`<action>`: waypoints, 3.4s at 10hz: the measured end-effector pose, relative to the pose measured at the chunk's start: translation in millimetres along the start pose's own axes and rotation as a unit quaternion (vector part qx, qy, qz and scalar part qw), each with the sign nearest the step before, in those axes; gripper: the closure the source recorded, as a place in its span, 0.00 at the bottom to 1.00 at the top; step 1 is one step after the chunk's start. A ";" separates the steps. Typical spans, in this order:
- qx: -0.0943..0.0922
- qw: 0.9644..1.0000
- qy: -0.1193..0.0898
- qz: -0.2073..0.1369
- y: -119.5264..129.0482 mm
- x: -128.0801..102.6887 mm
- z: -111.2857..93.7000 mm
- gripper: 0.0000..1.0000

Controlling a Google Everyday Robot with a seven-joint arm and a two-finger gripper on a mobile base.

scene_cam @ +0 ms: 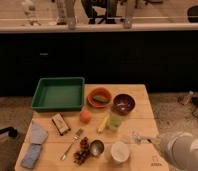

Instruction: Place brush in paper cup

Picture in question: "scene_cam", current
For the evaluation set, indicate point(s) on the clear handled brush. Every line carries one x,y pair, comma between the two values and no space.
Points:
140,138

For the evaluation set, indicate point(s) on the orange bowl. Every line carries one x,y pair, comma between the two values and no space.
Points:
99,92

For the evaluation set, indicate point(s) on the clutter on floor right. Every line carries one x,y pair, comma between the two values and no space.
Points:
190,98

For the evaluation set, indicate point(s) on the brown snack packet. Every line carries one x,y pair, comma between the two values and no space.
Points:
60,124

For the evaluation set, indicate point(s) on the purple grape bunch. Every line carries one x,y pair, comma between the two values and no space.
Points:
83,153

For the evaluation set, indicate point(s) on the silver fork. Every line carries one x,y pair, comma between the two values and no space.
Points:
76,137

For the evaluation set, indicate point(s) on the orange fruit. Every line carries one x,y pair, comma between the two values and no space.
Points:
85,116

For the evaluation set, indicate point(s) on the blue folded cloth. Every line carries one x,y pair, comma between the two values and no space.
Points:
38,134

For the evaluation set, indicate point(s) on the white paper cup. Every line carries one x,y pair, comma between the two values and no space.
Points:
120,152

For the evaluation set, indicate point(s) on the black chair base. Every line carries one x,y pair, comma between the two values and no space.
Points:
10,131

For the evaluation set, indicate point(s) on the green plastic tray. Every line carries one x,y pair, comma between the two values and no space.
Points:
59,94

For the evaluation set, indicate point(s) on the small metal cup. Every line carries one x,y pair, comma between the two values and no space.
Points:
96,148

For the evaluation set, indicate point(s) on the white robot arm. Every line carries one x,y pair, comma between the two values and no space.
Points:
180,150

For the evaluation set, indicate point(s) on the green cucumber toy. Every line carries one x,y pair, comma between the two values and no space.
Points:
100,99

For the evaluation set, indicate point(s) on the dark brown bowl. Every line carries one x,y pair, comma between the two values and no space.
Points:
123,104

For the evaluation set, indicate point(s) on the green plastic cup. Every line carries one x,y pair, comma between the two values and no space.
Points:
114,122

